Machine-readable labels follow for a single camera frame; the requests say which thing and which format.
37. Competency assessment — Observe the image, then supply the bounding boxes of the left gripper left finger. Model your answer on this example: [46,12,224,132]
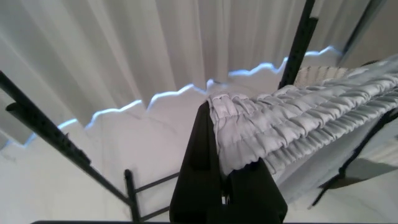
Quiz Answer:
[169,101,225,223]

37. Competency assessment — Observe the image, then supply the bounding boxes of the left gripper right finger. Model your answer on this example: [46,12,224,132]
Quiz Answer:
[224,157,289,223]

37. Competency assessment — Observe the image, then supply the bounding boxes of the pale grey shorts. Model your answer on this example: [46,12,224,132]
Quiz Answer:
[206,54,398,209]

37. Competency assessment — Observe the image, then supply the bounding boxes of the white laundry basket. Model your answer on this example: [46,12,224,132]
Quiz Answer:
[294,65,352,88]

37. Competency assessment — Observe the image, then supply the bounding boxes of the black clothes rack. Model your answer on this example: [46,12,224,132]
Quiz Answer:
[0,0,320,223]

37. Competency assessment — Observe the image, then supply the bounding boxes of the white curtain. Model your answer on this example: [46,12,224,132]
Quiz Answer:
[0,0,374,147]

